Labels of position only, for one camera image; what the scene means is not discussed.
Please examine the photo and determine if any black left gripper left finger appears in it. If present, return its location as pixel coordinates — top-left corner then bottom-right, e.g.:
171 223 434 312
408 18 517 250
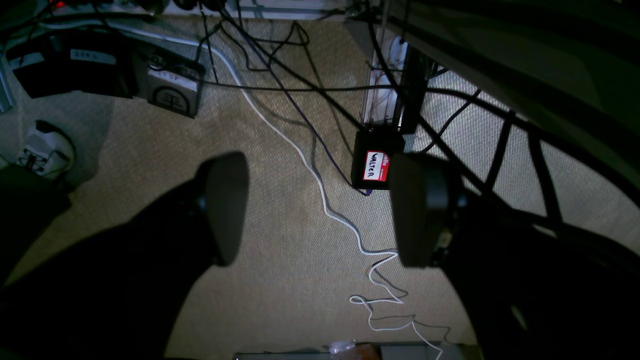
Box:
1 152 250 360

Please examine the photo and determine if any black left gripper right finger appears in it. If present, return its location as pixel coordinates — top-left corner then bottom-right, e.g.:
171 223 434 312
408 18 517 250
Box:
389 153 639 360

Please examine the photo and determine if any white bag on floor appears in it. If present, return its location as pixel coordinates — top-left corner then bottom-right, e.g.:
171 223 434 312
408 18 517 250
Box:
16 120 76 182

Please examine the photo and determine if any black box with red label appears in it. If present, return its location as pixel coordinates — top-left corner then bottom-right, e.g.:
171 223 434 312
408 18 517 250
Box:
350 130 406 191

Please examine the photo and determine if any black power adapter box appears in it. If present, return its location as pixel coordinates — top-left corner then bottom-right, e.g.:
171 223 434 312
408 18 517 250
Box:
5 29 138 99

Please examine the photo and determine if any white floor cable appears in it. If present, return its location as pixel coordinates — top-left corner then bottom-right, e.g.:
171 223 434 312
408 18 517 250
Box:
105 25 446 360

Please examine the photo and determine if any black floor cable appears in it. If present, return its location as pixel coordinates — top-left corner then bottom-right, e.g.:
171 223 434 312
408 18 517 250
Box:
197 0 481 198

